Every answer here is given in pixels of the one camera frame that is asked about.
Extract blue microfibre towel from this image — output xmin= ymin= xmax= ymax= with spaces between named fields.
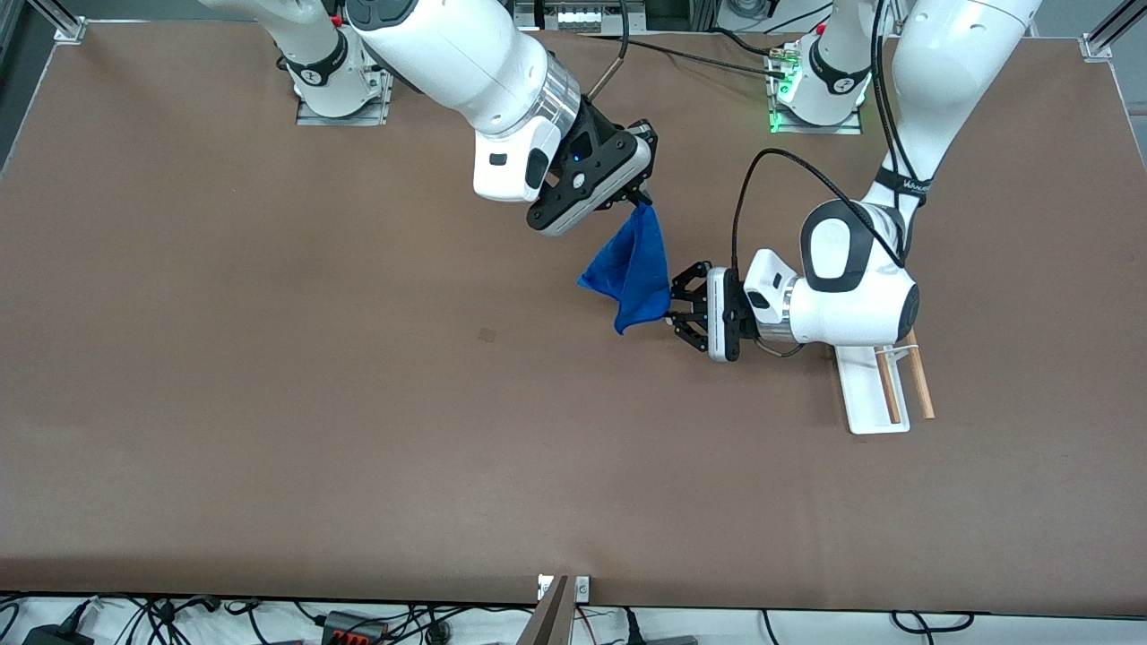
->
xmin=576 ymin=202 xmax=673 ymax=337

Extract white rack with wooden bars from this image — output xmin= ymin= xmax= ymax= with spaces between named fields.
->
xmin=833 ymin=330 xmax=936 ymax=436

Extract white socket strip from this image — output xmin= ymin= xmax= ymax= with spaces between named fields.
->
xmin=542 ymin=0 xmax=646 ymax=32

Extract black power strip orange switches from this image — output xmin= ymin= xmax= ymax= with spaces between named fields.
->
xmin=318 ymin=611 xmax=391 ymax=645

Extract black power adapter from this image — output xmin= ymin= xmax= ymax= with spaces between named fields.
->
xmin=22 ymin=623 xmax=91 ymax=645

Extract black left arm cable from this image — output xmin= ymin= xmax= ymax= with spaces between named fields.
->
xmin=730 ymin=0 xmax=933 ymax=270

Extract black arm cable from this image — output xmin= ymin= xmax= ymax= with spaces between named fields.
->
xmin=730 ymin=0 xmax=933 ymax=270
xmin=582 ymin=0 xmax=628 ymax=99

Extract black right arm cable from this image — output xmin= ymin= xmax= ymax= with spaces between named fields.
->
xmin=582 ymin=0 xmax=628 ymax=99

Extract black cable on table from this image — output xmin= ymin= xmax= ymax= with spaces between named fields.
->
xmin=578 ymin=31 xmax=789 ymax=80

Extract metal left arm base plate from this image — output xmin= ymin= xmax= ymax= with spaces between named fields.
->
xmin=768 ymin=45 xmax=863 ymax=135

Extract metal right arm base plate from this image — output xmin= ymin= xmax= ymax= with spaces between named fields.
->
xmin=296 ymin=67 xmax=395 ymax=126

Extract grey camera mount pole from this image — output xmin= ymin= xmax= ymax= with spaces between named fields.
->
xmin=518 ymin=576 xmax=576 ymax=645

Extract looped black floor cable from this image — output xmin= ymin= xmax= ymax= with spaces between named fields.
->
xmin=890 ymin=611 xmax=975 ymax=633

